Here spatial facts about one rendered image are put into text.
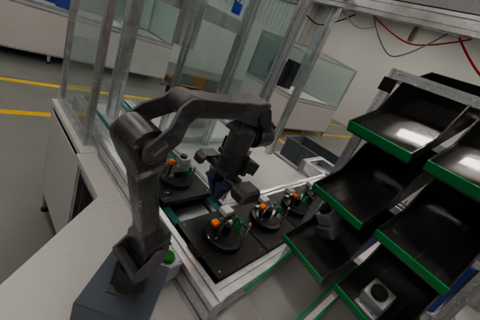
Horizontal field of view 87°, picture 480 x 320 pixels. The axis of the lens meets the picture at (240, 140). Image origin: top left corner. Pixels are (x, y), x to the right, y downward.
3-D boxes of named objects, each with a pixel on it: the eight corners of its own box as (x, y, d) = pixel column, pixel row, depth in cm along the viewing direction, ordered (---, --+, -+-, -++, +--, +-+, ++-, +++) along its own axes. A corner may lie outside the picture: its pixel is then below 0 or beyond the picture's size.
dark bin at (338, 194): (358, 231, 50) (369, 207, 45) (311, 190, 59) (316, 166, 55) (433, 180, 62) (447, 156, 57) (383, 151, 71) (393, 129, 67)
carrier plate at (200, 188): (162, 207, 93) (163, 203, 92) (136, 170, 107) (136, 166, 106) (211, 196, 111) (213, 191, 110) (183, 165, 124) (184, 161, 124)
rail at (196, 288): (201, 330, 69) (213, 305, 65) (96, 156, 120) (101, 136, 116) (216, 319, 73) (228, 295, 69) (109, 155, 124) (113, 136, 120)
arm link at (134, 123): (131, 141, 31) (175, 126, 35) (105, 115, 34) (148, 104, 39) (144, 273, 49) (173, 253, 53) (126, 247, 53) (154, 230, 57)
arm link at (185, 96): (139, 166, 33) (161, 91, 30) (111, 135, 37) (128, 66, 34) (260, 148, 56) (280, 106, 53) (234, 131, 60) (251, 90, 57)
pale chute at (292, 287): (277, 343, 61) (273, 342, 58) (248, 293, 70) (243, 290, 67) (359, 267, 66) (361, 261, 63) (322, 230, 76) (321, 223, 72)
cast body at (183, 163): (175, 173, 102) (180, 158, 100) (170, 166, 105) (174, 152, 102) (192, 171, 109) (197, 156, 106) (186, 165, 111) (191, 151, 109)
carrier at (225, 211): (216, 284, 73) (231, 254, 69) (174, 226, 87) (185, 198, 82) (265, 255, 91) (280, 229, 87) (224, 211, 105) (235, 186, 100)
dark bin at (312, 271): (320, 286, 55) (326, 268, 51) (282, 239, 64) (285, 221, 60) (395, 228, 67) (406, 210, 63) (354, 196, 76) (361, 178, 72)
